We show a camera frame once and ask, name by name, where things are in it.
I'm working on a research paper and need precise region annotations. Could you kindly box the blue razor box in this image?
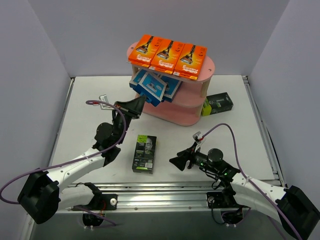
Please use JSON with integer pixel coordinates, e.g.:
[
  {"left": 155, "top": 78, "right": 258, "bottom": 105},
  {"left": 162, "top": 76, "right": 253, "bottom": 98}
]
[
  {"left": 159, "top": 75, "right": 182, "bottom": 103},
  {"left": 134, "top": 71, "right": 167, "bottom": 107},
  {"left": 129, "top": 69, "right": 164, "bottom": 92}
]

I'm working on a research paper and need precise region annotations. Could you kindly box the black green razor box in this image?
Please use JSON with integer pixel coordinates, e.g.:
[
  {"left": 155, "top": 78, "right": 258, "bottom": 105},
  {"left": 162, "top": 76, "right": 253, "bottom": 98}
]
[
  {"left": 201, "top": 92, "right": 234, "bottom": 117},
  {"left": 132, "top": 134, "right": 157, "bottom": 174}
]

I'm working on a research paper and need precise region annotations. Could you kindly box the small orange razor box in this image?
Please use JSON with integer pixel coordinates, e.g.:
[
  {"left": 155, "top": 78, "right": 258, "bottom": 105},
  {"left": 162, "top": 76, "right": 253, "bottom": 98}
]
[{"left": 172, "top": 43, "right": 207, "bottom": 81}]

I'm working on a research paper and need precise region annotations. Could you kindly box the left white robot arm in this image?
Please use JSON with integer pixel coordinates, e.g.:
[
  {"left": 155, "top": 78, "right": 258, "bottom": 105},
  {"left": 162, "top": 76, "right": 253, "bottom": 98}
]
[{"left": 17, "top": 96, "right": 146, "bottom": 224}]

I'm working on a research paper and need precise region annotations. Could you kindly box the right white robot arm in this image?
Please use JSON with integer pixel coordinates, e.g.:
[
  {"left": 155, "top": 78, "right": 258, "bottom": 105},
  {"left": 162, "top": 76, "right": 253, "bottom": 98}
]
[{"left": 169, "top": 147, "right": 320, "bottom": 240}]

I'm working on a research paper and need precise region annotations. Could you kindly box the pink three-tier shelf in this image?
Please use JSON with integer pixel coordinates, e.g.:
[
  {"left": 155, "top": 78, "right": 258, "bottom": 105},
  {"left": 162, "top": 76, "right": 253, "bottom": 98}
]
[{"left": 127, "top": 42, "right": 215, "bottom": 126}]

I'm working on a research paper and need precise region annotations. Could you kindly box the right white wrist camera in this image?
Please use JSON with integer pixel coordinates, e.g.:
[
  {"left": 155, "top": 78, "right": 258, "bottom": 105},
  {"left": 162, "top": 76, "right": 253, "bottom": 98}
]
[{"left": 192, "top": 131, "right": 205, "bottom": 145}]

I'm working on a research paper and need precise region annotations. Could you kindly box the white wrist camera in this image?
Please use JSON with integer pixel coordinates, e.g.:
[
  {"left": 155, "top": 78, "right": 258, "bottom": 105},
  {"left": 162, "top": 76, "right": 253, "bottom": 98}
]
[
  {"left": 99, "top": 94, "right": 112, "bottom": 110},
  {"left": 192, "top": 131, "right": 205, "bottom": 145}
]

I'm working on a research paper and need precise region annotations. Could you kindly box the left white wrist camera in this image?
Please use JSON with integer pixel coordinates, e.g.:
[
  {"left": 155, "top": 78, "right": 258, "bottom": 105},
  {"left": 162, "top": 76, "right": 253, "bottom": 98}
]
[{"left": 99, "top": 94, "right": 112, "bottom": 110}]

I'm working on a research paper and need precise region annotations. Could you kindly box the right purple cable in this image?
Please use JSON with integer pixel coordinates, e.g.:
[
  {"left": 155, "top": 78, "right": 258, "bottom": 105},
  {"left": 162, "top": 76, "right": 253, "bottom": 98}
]
[{"left": 201, "top": 123, "right": 302, "bottom": 240}]

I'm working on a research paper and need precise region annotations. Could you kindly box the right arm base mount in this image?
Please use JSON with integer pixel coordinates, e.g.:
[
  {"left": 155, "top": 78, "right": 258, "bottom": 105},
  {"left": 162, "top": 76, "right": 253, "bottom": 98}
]
[{"left": 206, "top": 191, "right": 251, "bottom": 228}]

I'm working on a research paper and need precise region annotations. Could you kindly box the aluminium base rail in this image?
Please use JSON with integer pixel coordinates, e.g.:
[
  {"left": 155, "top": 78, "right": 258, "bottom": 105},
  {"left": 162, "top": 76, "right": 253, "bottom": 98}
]
[{"left": 27, "top": 183, "right": 300, "bottom": 215}]

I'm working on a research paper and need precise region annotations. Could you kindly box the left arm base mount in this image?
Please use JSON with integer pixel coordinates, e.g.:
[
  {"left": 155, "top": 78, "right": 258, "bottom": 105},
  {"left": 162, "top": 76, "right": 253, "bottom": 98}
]
[{"left": 72, "top": 193, "right": 118, "bottom": 229}]

